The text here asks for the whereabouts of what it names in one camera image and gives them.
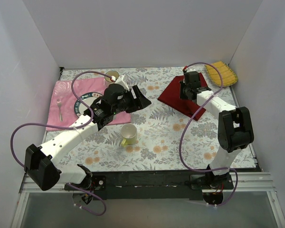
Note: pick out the silver fork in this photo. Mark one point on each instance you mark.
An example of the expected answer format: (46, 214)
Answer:
(59, 104)

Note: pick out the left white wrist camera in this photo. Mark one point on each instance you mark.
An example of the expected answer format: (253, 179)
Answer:
(121, 80)

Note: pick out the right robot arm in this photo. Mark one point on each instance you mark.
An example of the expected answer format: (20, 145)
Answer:
(235, 132)

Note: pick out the white mug black handle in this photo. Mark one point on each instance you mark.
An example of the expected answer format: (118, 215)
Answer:
(111, 78)

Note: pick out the floral tablecloth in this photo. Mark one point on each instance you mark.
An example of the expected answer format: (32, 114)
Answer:
(167, 139)

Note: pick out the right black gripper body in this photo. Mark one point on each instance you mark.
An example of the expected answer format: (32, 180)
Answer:
(184, 92)

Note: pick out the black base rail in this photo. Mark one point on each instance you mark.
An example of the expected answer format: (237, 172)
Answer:
(175, 184)

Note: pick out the aluminium frame rail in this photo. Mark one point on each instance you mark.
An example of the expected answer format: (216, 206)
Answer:
(252, 180)

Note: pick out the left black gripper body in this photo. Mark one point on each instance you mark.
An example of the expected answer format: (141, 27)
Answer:
(135, 97)

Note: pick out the pink placemat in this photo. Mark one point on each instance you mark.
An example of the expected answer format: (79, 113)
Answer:
(62, 91)

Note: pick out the white plate blue rim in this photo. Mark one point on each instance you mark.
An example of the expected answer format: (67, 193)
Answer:
(87, 98)

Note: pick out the yellow mug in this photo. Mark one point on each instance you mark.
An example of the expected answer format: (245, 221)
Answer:
(129, 134)

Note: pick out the dark red cloth napkin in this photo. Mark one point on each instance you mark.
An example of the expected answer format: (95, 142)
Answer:
(171, 94)

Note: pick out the yellow bamboo tray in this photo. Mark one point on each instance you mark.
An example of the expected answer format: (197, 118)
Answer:
(228, 75)

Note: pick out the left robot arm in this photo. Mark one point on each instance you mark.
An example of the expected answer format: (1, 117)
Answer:
(42, 162)

